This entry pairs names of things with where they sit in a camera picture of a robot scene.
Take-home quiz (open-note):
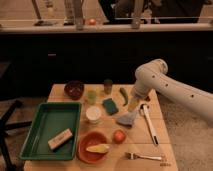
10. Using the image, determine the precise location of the beige rectangular block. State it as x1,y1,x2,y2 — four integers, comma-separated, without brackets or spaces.
48,129,73,150

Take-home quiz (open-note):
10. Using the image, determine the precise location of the metal tin cup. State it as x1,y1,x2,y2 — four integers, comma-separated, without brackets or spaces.
103,79,113,94

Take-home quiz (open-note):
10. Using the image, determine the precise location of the green plastic tray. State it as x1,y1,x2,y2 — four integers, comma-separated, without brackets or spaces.
20,102,81,160

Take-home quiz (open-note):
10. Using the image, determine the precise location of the orange bowl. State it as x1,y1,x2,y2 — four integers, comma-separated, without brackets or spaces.
77,131,107,164

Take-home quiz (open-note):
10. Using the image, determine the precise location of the red tomato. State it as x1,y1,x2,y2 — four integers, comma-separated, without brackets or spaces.
113,130,126,144

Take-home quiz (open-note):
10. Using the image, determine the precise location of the dark red bowl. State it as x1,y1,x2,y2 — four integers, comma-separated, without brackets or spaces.
64,80,84,100

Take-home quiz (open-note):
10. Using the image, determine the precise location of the green plastic cup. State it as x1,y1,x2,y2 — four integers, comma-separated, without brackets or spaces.
87,90,96,105

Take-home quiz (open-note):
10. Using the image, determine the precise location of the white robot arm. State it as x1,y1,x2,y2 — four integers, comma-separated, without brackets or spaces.
131,59,213,126

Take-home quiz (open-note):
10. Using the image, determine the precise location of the white paper cup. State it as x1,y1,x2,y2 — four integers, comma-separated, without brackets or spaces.
86,106,102,124

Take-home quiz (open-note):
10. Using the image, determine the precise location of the white handled utensil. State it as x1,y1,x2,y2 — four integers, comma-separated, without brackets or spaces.
140,104,159,146

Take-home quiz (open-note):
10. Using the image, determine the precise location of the yellow corn cob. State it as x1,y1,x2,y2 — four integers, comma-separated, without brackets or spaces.
86,144,110,154

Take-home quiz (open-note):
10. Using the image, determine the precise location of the teal green sponge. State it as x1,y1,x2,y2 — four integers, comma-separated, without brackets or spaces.
102,98,118,115

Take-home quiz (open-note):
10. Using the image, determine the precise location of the grey blue cloth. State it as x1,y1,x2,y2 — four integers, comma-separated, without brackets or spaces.
116,110,138,127

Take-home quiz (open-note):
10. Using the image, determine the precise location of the silver fork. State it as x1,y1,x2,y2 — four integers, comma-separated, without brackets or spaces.
125,152,162,161

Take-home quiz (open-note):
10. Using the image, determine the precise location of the black office chair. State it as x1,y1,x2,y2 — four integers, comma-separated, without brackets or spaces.
0,60,33,171

